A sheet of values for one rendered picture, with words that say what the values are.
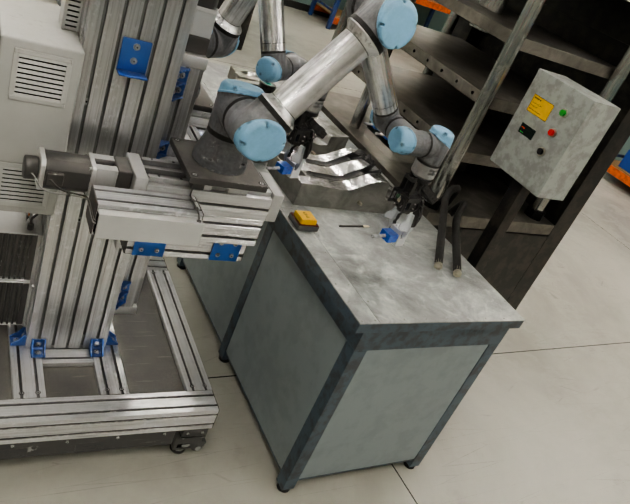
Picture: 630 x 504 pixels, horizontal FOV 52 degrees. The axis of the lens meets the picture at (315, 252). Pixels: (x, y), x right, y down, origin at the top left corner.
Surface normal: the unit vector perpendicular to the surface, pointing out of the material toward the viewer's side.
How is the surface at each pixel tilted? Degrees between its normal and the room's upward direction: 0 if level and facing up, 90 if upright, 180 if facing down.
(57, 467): 0
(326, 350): 90
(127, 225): 90
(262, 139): 96
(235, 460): 0
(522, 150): 90
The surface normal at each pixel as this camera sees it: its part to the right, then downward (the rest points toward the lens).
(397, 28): 0.51, 0.50
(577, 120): -0.84, -0.04
